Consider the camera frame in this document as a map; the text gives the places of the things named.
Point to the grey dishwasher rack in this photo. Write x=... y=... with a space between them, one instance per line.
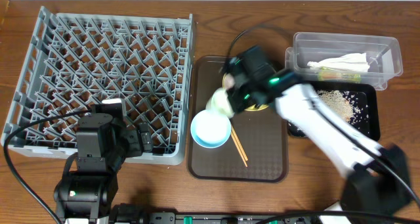
x=77 y=60

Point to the wooden chopstick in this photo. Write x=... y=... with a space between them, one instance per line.
x=232 y=129
x=238 y=147

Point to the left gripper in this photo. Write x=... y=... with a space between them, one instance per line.
x=144 y=142

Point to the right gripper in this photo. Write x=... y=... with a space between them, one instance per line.
x=233 y=94

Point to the green orange snack wrapper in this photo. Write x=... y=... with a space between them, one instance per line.
x=325 y=75

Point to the white bowl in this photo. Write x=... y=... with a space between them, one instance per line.
x=219 y=103

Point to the brown serving tray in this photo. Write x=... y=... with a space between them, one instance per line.
x=262 y=134

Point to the yellow plate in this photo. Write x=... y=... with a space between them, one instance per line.
x=228 y=82

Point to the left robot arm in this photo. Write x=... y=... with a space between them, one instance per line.
x=89 y=180

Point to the lower wooden chopstick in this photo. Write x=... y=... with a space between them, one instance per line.
x=238 y=147

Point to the rice and food scraps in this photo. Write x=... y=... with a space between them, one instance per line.
x=350 y=106

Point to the black waste tray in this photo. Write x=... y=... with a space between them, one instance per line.
x=371 y=127

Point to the upper wooden chopstick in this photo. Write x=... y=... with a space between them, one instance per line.
x=232 y=129

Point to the light blue bowl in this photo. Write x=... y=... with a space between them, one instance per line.
x=210 y=129

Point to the clear plastic bin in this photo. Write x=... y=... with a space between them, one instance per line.
x=383 y=55

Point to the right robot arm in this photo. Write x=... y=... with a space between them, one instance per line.
x=377 y=178

